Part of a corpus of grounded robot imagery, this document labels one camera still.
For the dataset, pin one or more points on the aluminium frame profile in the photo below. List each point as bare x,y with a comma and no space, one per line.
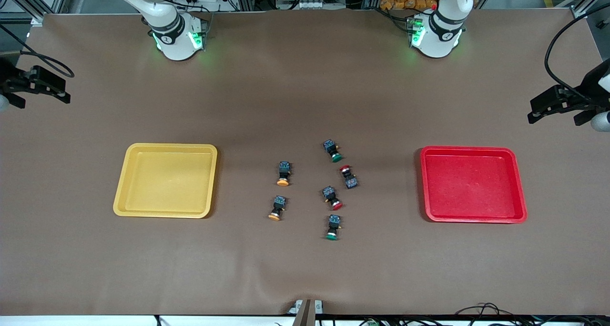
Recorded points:
579,11
37,18

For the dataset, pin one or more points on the white power strip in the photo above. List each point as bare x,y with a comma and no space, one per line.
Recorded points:
310,4

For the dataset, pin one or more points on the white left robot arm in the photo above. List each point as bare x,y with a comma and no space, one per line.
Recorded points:
436,42

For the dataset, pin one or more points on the red plastic tray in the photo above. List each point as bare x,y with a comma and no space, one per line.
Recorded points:
472,164

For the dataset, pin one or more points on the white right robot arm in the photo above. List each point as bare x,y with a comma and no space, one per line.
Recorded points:
176,45

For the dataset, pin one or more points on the green push button switch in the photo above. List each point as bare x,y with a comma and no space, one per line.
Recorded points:
333,227
332,150

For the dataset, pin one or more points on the yellow plastic tray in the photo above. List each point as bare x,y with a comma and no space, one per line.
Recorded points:
164,154

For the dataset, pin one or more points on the yellow push button switch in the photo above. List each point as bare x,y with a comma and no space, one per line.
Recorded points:
283,173
277,208

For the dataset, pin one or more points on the brown table cover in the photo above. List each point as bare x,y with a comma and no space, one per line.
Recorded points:
305,269

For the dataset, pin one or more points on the red push button switch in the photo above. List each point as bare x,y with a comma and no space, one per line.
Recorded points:
331,197
349,176

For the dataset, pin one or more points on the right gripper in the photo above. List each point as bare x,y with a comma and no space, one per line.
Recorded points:
8,78

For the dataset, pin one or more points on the metal table bracket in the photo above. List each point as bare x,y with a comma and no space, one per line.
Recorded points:
305,316

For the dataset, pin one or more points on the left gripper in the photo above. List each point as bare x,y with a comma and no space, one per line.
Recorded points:
584,96

